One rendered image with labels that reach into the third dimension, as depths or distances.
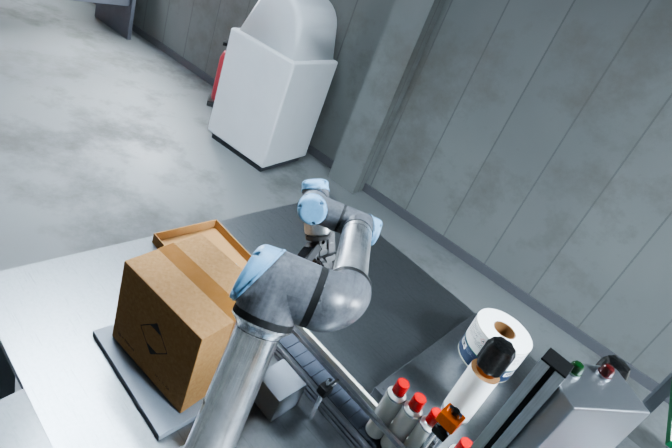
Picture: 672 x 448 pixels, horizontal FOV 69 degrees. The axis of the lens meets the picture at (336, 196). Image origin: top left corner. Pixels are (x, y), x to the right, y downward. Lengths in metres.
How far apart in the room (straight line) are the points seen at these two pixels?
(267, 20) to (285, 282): 3.26
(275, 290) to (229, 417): 0.23
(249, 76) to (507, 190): 2.20
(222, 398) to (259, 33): 3.37
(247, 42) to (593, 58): 2.48
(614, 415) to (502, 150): 3.06
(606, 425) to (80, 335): 1.24
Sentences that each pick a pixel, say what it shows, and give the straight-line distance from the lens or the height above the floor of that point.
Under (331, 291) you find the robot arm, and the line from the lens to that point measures 0.86.
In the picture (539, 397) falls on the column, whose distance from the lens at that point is 0.94.
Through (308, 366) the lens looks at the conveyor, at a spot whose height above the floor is 0.88.
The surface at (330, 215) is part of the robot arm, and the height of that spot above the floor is 1.36.
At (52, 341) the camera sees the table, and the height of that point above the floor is 0.83.
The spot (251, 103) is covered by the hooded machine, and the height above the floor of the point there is 0.52.
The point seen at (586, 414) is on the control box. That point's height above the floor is 1.46.
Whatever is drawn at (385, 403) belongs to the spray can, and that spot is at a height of 1.01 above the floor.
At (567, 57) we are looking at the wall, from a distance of 3.74.
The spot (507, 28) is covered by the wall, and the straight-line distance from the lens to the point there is 3.86.
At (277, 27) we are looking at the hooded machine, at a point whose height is 1.15.
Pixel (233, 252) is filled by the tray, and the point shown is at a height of 0.83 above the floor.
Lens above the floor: 1.98
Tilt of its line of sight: 28 degrees down
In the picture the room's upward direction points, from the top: 22 degrees clockwise
